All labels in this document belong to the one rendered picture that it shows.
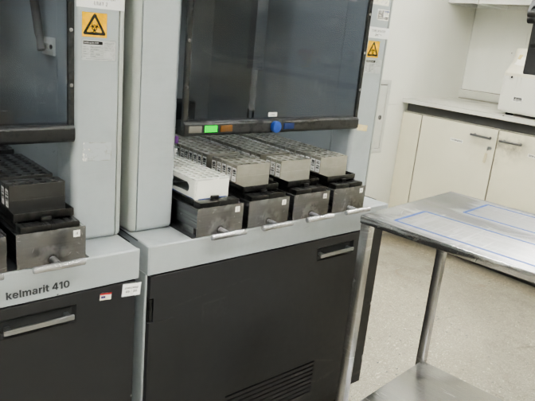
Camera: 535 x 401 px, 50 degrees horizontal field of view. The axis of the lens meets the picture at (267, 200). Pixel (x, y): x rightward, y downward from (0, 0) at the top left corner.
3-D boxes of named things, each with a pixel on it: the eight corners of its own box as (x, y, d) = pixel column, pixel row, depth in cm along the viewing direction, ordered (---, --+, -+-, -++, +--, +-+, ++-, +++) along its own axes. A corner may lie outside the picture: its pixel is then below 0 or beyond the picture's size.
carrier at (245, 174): (263, 182, 157) (266, 161, 156) (268, 184, 156) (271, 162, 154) (229, 186, 150) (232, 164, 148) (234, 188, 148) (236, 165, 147)
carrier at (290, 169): (304, 177, 167) (306, 157, 165) (309, 179, 166) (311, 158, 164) (274, 181, 160) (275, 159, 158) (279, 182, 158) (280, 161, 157)
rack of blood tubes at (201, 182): (134, 175, 158) (135, 153, 157) (166, 173, 165) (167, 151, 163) (194, 205, 137) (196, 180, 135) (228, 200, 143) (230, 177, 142)
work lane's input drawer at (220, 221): (76, 170, 184) (76, 142, 182) (116, 167, 193) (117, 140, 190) (205, 244, 132) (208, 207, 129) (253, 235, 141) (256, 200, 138)
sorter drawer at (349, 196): (197, 161, 213) (198, 136, 211) (227, 158, 222) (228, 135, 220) (342, 218, 161) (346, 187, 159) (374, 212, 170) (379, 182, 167)
